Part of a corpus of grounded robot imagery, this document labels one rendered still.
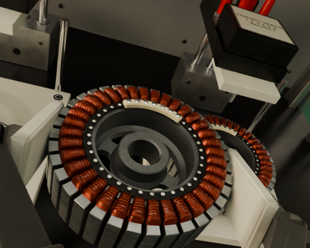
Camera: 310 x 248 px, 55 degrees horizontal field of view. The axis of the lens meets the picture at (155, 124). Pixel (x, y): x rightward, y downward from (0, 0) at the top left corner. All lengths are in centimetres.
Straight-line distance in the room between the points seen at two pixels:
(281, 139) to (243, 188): 30
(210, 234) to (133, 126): 13
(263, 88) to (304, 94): 24
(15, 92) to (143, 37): 24
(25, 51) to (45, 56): 2
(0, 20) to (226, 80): 19
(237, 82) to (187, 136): 11
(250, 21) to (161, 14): 21
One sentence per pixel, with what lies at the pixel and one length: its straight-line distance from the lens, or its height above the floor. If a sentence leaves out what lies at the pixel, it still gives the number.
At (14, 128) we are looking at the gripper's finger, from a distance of 17.
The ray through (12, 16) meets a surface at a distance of 28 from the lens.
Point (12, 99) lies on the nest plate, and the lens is 35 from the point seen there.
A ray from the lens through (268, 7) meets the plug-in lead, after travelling 37.
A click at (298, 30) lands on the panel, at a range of 55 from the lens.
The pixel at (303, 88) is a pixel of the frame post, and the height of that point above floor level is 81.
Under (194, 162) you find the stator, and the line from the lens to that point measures 19.
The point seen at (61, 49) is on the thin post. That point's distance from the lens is 33.
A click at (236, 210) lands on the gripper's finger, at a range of 18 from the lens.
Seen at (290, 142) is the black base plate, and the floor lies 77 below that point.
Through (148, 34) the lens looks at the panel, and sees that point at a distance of 50.
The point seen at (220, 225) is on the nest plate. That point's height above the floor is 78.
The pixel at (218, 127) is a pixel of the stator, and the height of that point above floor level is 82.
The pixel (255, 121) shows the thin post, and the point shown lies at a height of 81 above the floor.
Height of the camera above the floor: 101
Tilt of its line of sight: 41 degrees down
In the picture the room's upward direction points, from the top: 23 degrees clockwise
